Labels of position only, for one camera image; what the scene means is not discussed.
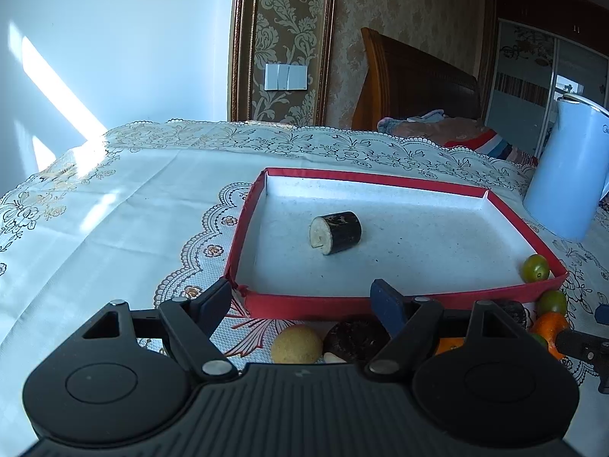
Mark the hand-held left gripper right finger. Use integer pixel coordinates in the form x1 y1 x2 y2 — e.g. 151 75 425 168
364 278 513 384

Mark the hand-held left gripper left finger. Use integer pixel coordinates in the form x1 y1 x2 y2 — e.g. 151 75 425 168
82 278 239 383

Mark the orange mandarin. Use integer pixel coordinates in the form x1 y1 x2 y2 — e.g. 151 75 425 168
530 312 572 360
435 337 467 355

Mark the red rimmed white tray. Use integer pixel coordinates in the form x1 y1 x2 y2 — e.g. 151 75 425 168
223 168 569 321

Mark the yellow round potato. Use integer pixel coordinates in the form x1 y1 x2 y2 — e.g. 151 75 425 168
271 326 324 365

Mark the white electric kettle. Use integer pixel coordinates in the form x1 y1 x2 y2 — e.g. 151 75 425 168
523 94 609 243

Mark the pink-tan blanket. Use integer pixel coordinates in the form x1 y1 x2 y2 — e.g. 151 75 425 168
378 110 500 148

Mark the red white blue striped pillow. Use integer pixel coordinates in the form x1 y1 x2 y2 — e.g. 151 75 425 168
469 126 538 167

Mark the wooden bed headboard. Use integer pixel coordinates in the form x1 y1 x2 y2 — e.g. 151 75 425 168
352 27 481 131

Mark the sliding door wardrobe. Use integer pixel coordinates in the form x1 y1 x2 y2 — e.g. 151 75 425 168
485 16 609 158

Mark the white wall light switch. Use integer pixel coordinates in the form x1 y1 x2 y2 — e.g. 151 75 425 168
265 63 309 91

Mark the gilded wall panel frame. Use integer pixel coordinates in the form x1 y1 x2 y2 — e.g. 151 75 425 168
228 0 338 127

